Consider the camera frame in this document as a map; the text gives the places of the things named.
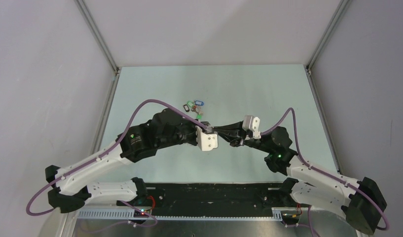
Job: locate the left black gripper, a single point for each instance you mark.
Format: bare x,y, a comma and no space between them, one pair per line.
193,125

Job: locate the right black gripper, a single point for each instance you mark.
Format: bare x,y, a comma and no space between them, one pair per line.
233,133

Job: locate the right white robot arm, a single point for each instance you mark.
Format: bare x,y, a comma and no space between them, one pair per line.
359,202

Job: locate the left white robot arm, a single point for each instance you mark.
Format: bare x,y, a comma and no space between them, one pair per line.
78,184

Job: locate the silver keys pile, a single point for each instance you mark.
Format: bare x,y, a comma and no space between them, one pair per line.
197,109

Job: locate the black key tag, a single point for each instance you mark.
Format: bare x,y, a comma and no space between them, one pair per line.
186,108

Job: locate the blue key tag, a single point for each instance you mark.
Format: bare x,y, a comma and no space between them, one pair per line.
198,103

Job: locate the left controller board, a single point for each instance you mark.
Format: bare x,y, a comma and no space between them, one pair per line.
141,213

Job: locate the controller board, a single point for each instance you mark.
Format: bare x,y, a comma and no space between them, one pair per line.
141,213
288,215

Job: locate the right controller board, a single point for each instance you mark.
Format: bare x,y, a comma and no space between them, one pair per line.
288,215

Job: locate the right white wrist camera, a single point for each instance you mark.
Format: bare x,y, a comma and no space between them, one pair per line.
252,124

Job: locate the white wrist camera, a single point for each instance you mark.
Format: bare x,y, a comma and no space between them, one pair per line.
252,124
206,141

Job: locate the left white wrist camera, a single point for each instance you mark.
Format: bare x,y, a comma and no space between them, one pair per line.
206,141

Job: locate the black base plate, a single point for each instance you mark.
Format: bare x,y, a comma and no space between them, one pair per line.
215,199

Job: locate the white slotted cable duct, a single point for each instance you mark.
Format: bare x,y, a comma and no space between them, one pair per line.
127,214

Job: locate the left aluminium corner post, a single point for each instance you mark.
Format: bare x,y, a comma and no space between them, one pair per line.
92,25

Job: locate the aluminium corner post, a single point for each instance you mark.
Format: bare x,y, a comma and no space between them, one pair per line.
328,32
92,25

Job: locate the right aluminium corner post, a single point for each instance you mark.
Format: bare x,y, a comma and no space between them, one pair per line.
328,32

